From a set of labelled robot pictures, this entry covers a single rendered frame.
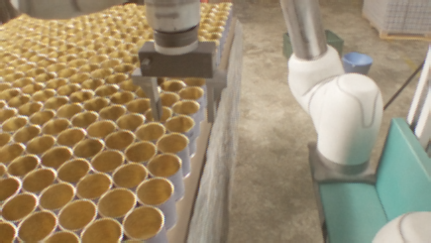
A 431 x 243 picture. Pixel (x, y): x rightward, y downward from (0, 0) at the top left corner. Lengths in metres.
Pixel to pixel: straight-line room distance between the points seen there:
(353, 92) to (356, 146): 0.14
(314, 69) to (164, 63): 0.53
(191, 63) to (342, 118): 0.45
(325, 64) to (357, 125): 0.21
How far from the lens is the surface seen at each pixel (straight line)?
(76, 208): 0.65
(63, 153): 0.79
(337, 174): 0.97
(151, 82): 0.61
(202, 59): 0.56
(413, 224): 0.55
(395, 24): 5.26
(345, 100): 0.87
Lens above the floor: 1.57
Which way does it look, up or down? 33 degrees down
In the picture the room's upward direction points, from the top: 2 degrees counter-clockwise
